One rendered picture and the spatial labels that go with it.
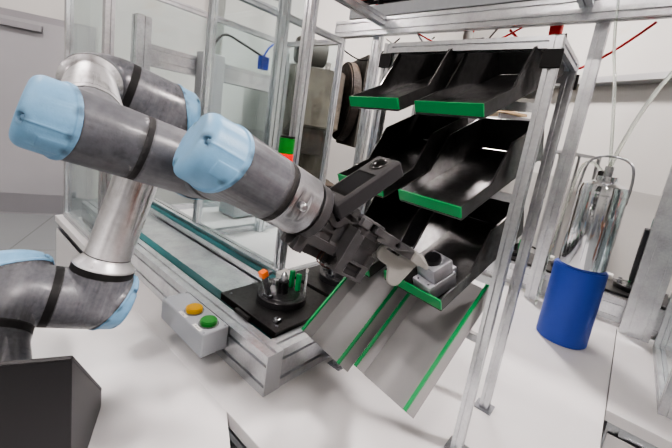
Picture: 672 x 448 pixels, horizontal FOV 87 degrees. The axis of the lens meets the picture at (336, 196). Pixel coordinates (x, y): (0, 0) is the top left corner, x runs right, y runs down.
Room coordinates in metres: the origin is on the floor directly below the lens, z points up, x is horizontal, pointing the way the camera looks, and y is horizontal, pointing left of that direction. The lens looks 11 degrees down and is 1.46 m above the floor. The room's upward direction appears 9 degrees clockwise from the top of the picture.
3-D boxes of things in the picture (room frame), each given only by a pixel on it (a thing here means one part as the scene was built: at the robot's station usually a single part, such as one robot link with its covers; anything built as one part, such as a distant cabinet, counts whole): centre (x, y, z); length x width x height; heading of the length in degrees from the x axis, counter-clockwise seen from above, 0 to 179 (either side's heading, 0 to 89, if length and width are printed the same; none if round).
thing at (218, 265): (1.14, 0.33, 0.91); 0.84 x 0.28 x 0.10; 51
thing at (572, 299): (1.16, -0.86, 1.00); 0.16 x 0.16 x 0.27
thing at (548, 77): (0.79, -0.25, 1.26); 0.36 x 0.21 x 0.80; 51
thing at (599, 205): (1.16, -0.86, 1.32); 0.14 x 0.14 x 0.38
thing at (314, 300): (0.93, 0.11, 0.96); 0.24 x 0.24 x 0.02; 51
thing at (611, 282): (1.47, -1.34, 1.01); 0.24 x 0.24 x 0.13; 51
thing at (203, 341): (0.82, 0.31, 0.93); 0.21 x 0.07 x 0.06; 51
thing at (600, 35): (1.49, -0.92, 1.56); 0.04 x 0.04 x 1.39; 51
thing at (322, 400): (1.27, -0.17, 0.85); 1.50 x 1.41 x 0.03; 51
